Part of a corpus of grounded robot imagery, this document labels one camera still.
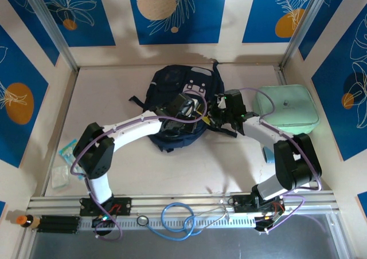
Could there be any navy blue backpack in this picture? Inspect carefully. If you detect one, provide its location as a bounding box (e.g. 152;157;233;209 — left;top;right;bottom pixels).
128;64;239;153

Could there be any small white tissue pack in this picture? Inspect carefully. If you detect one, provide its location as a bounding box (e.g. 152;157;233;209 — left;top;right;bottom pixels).
51;166;71;189

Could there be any light blue sponge block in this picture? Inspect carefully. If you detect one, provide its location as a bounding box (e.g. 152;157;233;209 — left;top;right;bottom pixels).
263;146;275;164

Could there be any mint green zip case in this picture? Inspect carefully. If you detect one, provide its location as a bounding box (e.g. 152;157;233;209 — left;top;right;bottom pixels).
252;84;321;135

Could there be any blue stethoscope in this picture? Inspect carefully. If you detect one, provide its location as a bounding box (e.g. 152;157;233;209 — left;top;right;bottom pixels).
136;202;231;242

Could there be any black ribbed block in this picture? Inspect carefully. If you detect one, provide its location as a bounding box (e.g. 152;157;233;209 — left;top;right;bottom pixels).
40;215;81;234

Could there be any orange capped small bottle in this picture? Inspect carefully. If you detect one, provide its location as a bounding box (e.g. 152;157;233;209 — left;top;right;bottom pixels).
15;214;41;230

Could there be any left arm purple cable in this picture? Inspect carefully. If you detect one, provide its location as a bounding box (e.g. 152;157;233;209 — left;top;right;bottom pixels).
69;90;208;240

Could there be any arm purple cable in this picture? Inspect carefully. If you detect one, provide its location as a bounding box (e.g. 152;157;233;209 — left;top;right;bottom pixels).
237;87;322;234
69;90;208;240

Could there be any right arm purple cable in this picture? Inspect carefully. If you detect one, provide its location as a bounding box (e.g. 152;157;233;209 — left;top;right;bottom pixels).
237;87;322;234

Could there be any aluminium mounting rail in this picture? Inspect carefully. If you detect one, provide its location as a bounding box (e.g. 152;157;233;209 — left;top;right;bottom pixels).
27;194;341;234

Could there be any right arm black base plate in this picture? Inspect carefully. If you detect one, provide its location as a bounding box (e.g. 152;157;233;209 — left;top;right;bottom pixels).
233;195;286;214

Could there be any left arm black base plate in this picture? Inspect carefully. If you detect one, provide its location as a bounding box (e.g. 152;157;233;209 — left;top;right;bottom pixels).
79;197;132;217

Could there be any aluminium frame post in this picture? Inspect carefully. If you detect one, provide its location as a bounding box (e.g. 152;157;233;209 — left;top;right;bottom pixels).
280;0;330;68
21;0;80;72

